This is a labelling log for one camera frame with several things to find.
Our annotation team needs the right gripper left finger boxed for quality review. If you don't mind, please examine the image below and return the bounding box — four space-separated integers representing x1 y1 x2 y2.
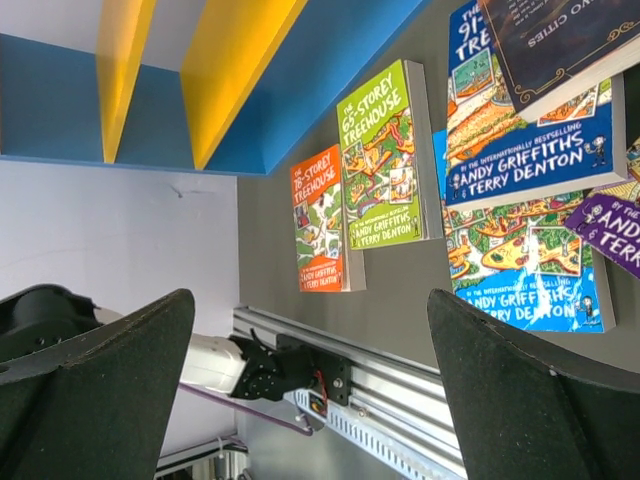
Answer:
1 288 195 479

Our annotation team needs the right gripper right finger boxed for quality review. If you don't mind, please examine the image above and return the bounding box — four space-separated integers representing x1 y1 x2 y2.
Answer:
427 289 639 479

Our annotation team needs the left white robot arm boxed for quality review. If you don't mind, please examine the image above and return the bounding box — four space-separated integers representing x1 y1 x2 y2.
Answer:
1 284 351 413

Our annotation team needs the light blue 26-storey book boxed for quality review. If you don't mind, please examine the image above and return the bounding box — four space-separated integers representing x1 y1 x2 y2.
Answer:
433 130 616 334

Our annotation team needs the purple 52-storey treehouse book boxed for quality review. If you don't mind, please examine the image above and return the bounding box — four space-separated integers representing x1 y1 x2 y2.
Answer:
563 137 640 281

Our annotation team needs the orange 78-storey treehouse book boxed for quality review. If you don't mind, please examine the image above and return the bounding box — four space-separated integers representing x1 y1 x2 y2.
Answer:
290 145 366 293

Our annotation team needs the dark blue 91-storey book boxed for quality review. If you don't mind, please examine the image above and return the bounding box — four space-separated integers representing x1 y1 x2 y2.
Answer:
441 1 628 210

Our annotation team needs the lime 65-storey treehouse book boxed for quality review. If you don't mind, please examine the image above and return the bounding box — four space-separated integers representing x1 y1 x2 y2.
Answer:
337 59 444 250

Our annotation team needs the colourful wooden bookshelf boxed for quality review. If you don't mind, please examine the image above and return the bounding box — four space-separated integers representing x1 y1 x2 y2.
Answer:
1 1 426 176

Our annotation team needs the dark two cities book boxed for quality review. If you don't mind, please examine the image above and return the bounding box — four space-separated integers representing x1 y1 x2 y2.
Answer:
477 0 639 122

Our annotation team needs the aluminium mounting rail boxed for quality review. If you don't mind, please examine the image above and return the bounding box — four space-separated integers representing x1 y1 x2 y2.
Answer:
233 307 466 472

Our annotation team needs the perforated cable tray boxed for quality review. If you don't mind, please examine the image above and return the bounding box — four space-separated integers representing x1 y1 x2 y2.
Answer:
285 390 467 479

